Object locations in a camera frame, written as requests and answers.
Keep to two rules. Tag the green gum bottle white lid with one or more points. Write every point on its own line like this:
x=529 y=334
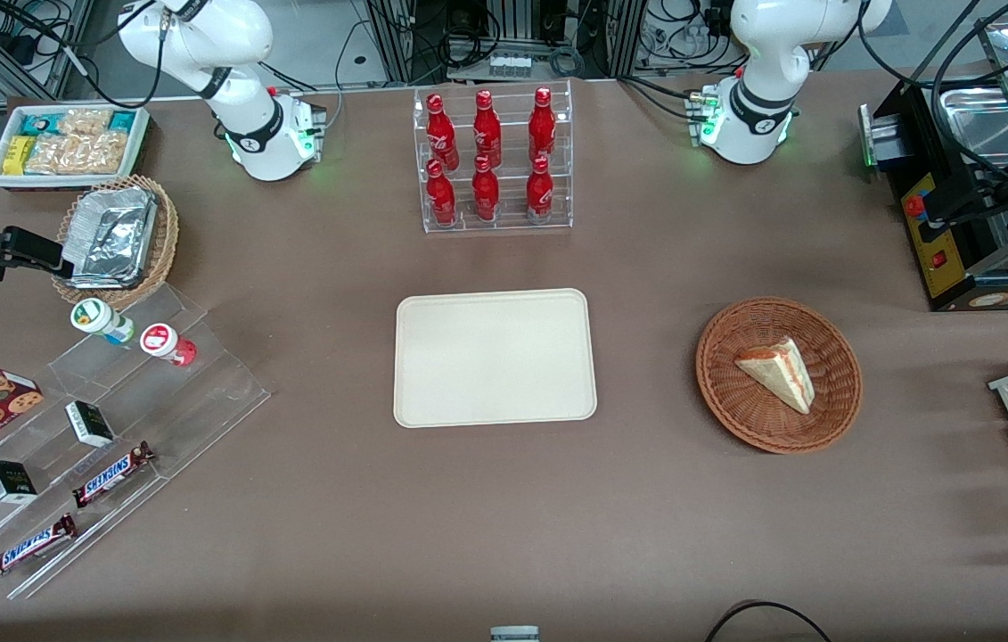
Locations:
x=101 y=322

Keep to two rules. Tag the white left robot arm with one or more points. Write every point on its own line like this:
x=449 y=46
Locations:
x=762 y=53

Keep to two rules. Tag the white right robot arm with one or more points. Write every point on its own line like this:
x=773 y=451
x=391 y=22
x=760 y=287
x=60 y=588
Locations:
x=241 y=53

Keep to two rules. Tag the shiny steel tray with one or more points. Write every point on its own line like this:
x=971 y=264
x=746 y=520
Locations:
x=980 y=125

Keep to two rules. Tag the red gum bottle white lid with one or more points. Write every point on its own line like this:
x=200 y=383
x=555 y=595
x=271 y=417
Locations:
x=167 y=343

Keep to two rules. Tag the cream plastic tray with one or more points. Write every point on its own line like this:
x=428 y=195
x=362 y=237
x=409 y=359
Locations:
x=495 y=357

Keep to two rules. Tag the black yellow machine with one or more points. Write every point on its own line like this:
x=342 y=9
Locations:
x=940 y=259

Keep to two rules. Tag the silver foil container stack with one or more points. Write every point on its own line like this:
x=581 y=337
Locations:
x=111 y=236

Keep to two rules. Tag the white rectangular snack bin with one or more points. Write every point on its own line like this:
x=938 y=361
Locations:
x=67 y=183

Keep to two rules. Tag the yellow snack pack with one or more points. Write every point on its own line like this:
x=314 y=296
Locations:
x=18 y=156

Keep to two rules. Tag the large clear cracker bag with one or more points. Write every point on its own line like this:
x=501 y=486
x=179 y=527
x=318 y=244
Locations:
x=80 y=153

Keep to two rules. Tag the light wicker basket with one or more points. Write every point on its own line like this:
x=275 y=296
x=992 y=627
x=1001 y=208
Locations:
x=167 y=241

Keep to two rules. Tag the teal snack pack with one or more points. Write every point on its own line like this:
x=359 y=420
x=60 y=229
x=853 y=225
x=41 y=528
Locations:
x=122 y=121
x=36 y=122

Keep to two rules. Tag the small clear cracker bag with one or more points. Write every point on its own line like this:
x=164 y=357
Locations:
x=85 y=121

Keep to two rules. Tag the small black box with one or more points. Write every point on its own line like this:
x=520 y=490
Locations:
x=9 y=481
x=90 y=424

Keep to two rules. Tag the clear acrylic stepped shelf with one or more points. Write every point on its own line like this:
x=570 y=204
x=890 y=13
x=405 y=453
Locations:
x=156 y=419

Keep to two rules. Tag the Snickers chocolate bar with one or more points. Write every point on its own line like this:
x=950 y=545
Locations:
x=111 y=474
x=29 y=547

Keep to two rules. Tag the wrapped triangle sandwich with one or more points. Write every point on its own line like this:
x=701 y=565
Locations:
x=780 y=370

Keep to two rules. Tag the round brown wicker basket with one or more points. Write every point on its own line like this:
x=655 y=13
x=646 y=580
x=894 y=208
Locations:
x=735 y=401

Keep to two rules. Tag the red cola bottle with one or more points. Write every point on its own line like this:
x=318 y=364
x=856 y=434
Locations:
x=442 y=134
x=487 y=129
x=486 y=192
x=540 y=192
x=542 y=125
x=441 y=196

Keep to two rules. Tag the clear acrylic bottle rack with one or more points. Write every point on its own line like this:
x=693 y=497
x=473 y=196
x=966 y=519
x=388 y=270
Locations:
x=504 y=223

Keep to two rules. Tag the white power strip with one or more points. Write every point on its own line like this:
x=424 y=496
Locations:
x=510 y=66

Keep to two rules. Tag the small grey device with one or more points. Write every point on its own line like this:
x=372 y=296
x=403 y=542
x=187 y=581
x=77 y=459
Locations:
x=514 y=634

